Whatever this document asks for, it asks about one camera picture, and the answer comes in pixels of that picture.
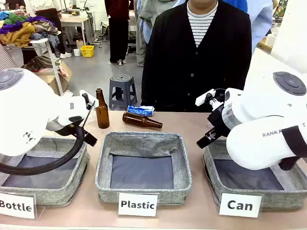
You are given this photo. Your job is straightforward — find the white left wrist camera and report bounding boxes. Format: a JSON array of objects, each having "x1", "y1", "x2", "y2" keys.
[{"x1": 79, "y1": 90, "x2": 99, "y2": 113}]

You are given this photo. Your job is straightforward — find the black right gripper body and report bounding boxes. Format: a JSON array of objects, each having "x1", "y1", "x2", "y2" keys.
[{"x1": 207, "y1": 105, "x2": 232, "y2": 138}]

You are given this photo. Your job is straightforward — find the grey fabric basket plastic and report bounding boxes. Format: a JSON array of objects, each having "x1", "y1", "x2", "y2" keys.
[{"x1": 95, "y1": 131, "x2": 193, "y2": 206}]

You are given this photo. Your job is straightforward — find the person in white jacket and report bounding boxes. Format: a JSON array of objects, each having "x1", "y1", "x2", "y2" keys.
[{"x1": 24, "y1": 0, "x2": 72, "y2": 59}]

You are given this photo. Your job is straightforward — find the person in dark red top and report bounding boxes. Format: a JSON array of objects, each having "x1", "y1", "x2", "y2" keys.
[{"x1": 104, "y1": 0, "x2": 135, "y2": 66}]

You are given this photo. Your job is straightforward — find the yellow plastic crate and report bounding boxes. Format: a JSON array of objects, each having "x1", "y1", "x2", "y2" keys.
[{"x1": 80, "y1": 45, "x2": 95, "y2": 58}]

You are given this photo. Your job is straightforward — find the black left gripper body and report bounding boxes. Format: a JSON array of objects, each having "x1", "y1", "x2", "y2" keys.
[{"x1": 55, "y1": 121, "x2": 85, "y2": 139}]

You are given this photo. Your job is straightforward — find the crushed blue white can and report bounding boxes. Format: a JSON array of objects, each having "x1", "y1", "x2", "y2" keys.
[{"x1": 127, "y1": 104, "x2": 155, "y2": 117}]

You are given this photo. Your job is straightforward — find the white Plastic label sign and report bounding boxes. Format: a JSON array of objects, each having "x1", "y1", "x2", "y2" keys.
[{"x1": 117, "y1": 192, "x2": 159, "y2": 218}]

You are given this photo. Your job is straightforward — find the colourful clothes pile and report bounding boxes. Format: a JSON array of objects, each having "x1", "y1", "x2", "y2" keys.
[{"x1": 0, "y1": 11, "x2": 62, "y2": 47}]

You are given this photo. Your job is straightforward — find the white panel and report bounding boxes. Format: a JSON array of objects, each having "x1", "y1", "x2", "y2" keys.
[{"x1": 270, "y1": 0, "x2": 307, "y2": 74}]

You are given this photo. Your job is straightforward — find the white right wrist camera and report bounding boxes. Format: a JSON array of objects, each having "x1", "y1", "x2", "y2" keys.
[{"x1": 195, "y1": 88, "x2": 225, "y2": 107}]

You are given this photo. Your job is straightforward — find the white Bottle label sign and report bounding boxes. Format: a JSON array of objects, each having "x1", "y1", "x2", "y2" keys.
[{"x1": 0, "y1": 192, "x2": 37, "y2": 220}]

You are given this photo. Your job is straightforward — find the cardboard box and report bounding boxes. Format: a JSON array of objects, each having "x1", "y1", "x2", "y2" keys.
[{"x1": 33, "y1": 61, "x2": 73, "y2": 96}]

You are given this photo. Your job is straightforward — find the black right arm cable sleeve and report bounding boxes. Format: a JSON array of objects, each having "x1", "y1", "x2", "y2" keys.
[{"x1": 278, "y1": 126, "x2": 307, "y2": 171}]

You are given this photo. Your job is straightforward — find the white Can label sign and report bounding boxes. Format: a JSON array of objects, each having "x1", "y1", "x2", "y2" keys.
[{"x1": 218, "y1": 193, "x2": 263, "y2": 219}]

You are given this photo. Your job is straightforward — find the person in light blue coat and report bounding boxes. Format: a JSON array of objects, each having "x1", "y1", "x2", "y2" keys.
[{"x1": 227, "y1": 0, "x2": 274, "y2": 56}]

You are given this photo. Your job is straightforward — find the brown glass bottle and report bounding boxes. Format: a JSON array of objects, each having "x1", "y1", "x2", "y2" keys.
[
  {"x1": 122, "y1": 111, "x2": 164, "y2": 129},
  {"x1": 95, "y1": 88, "x2": 110, "y2": 129}
]

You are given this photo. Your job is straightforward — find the clothes in cardboard box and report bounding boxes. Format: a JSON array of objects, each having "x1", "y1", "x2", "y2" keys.
[{"x1": 21, "y1": 55, "x2": 63, "y2": 73}]

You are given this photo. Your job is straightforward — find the checkered cloth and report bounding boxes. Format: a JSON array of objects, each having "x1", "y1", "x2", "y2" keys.
[{"x1": 0, "y1": 44, "x2": 19, "y2": 71}]

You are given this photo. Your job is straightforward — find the person in grey jacket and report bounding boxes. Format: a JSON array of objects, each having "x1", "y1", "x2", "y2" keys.
[{"x1": 137, "y1": 0, "x2": 178, "y2": 68}]

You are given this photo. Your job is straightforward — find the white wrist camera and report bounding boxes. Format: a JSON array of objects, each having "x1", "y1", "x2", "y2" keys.
[
  {"x1": 79, "y1": 90, "x2": 99, "y2": 113},
  {"x1": 195, "y1": 88, "x2": 225, "y2": 107}
]

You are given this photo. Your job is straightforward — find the white clothes table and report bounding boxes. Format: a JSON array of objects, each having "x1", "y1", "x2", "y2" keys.
[{"x1": 4, "y1": 37, "x2": 64, "y2": 96}]

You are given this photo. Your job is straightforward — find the person in black cardigan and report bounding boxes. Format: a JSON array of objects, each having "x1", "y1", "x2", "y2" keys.
[{"x1": 141, "y1": 0, "x2": 253, "y2": 113}]

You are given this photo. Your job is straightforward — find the grey plastic stool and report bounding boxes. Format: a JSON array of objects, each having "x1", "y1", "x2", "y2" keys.
[{"x1": 108, "y1": 73, "x2": 138, "y2": 111}]

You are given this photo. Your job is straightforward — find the grey fabric basket can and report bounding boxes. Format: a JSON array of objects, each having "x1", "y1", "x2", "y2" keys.
[{"x1": 202, "y1": 138, "x2": 307, "y2": 211}]

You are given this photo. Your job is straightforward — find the white background workbench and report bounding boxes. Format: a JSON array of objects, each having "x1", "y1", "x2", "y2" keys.
[{"x1": 59, "y1": 13, "x2": 91, "y2": 46}]

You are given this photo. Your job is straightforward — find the grey fabric basket bottle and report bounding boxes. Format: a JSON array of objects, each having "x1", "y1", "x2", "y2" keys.
[{"x1": 0, "y1": 136, "x2": 91, "y2": 207}]

